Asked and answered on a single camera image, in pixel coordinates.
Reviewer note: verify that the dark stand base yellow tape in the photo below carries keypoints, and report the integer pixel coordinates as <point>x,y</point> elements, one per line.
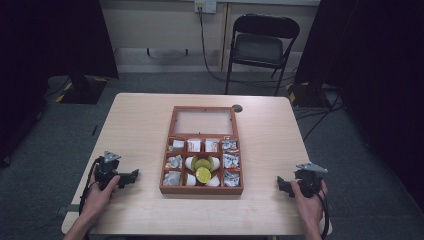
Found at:
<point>305,95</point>
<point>81,91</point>

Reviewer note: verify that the small black floor strip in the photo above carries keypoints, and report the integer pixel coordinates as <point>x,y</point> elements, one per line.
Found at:
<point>94,130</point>

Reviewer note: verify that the person's left hand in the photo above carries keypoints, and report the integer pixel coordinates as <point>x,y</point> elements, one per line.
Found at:
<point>98,196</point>

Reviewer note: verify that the black folding chair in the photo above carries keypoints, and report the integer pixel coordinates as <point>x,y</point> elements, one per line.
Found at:
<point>259,48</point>

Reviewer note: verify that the person's right hand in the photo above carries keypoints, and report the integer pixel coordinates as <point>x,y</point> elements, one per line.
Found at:
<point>308,206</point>

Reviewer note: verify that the wooden compartment box with lid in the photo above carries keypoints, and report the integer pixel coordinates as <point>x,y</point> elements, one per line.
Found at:
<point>173,190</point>

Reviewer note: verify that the black curtain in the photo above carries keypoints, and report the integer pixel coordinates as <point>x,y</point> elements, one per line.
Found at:
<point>376,66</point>
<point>50,40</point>

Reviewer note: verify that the silver packet with coloured print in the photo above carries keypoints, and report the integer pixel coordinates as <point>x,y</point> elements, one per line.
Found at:
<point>231,179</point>
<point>231,161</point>
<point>229,146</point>

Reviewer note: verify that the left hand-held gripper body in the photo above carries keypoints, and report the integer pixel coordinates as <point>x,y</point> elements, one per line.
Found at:
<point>107,171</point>

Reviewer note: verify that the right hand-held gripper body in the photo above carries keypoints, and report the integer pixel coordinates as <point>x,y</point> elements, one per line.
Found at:
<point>308,181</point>

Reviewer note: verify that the white red sachet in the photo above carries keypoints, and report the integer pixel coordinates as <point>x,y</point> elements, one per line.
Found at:
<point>211,145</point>
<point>193,145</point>

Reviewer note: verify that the silver grey packet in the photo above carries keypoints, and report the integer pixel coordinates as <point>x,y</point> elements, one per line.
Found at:
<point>174,162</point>
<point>172,178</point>
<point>177,145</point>

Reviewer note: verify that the white wall socket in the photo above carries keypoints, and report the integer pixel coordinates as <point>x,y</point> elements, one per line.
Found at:
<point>206,6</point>

